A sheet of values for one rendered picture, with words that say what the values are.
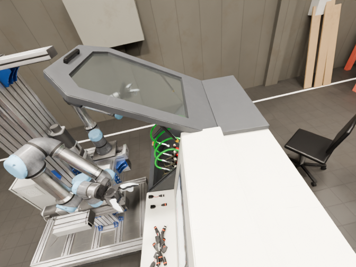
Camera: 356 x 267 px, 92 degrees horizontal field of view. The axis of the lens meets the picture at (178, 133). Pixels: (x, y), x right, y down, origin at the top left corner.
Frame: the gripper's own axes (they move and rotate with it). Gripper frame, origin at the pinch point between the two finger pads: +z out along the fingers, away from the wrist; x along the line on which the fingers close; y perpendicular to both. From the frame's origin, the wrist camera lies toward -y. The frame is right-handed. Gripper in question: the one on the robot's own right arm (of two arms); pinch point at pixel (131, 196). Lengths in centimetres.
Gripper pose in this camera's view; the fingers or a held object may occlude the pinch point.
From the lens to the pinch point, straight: 90.3
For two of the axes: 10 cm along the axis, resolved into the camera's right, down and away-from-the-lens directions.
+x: -2.9, 5.7, -7.7
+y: 1.2, 8.2, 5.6
